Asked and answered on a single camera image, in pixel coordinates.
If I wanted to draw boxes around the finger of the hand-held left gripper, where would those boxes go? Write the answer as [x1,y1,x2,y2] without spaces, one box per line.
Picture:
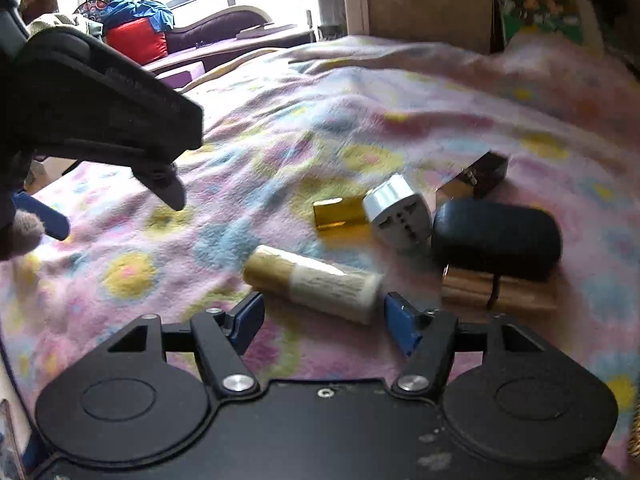
[131,160,187,212]
[14,192,71,241]

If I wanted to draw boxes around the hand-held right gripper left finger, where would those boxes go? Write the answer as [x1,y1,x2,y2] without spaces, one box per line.
[100,291,266,398]

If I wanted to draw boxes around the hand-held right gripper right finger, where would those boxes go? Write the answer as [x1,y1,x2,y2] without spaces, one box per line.
[384,292,548,396]

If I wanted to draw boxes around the cream bottle with gold cap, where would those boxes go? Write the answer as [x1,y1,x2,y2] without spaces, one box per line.
[244,245,384,326]

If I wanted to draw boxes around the gold lipstick tube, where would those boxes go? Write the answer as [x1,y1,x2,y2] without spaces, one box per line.
[441,265,558,313]

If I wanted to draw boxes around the black oval case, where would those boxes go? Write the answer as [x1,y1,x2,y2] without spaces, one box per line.
[431,197,563,282]

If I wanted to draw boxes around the person's left hand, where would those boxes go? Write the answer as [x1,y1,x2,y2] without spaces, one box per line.
[0,207,46,261]

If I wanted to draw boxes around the red cushion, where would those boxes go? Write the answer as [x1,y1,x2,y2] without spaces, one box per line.
[104,17,168,66]

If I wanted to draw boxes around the purple box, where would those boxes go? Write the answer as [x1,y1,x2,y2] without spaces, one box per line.
[155,60,207,92]

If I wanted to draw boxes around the blue cloth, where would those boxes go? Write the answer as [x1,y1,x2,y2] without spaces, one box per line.
[102,0,176,36]

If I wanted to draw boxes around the white travel adapter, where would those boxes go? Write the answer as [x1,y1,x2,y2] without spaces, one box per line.
[362,174,433,256]

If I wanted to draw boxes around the amber gold box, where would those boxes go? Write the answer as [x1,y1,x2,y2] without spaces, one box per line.
[312,197,372,242]

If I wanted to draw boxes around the floral fleece blanket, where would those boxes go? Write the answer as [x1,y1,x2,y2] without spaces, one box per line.
[0,35,640,471]

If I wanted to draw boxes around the purple chaise sofa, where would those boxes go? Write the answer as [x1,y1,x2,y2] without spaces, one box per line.
[142,5,321,73]

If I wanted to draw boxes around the dark mirrored box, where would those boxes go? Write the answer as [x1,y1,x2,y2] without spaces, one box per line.
[437,152,509,202]

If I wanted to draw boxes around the cartoon mouse painting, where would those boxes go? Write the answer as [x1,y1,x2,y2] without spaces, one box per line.
[492,0,588,48]

